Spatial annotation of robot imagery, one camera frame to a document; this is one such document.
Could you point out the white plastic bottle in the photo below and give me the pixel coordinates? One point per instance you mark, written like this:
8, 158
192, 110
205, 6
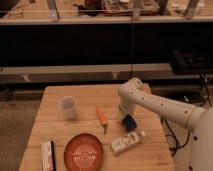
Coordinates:
126, 142

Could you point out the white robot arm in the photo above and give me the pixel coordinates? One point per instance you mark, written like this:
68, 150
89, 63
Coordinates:
198, 120

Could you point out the metal shelf rail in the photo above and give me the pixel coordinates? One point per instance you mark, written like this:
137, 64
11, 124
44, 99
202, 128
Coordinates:
107, 20

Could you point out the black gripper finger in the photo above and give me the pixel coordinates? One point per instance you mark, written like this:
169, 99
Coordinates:
132, 123
125, 121

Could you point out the clear plastic cup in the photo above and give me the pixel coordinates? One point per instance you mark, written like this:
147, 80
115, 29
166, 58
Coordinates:
68, 106

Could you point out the orange ridged plate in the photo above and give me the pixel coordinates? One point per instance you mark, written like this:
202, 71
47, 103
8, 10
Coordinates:
84, 152

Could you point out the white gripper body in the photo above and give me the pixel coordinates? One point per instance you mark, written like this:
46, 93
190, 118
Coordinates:
126, 108

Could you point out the orange toy carrot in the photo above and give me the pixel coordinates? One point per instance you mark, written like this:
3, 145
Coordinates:
103, 119

